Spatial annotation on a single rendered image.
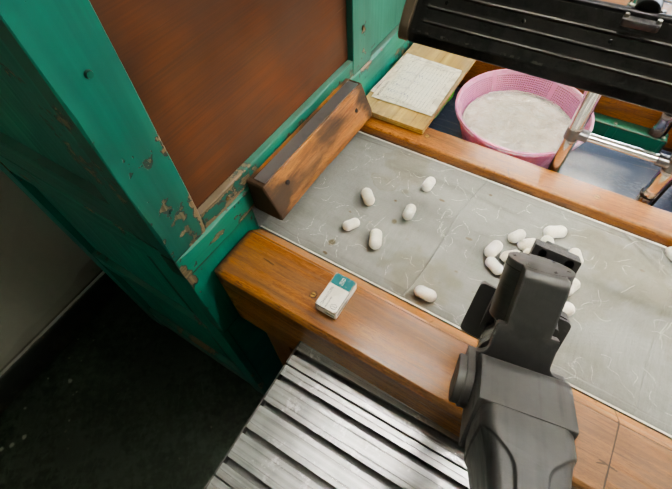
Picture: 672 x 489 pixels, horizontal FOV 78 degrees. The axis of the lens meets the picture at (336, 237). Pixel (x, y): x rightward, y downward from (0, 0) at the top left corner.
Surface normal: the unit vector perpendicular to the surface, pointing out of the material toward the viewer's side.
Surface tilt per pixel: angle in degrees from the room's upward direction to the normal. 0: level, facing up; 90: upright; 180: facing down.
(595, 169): 0
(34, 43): 90
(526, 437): 27
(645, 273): 0
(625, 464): 0
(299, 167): 67
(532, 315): 49
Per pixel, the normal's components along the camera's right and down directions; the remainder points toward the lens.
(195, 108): 0.85, 0.41
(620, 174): -0.05, -0.57
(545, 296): -0.31, 0.21
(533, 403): 0.12, -0.86
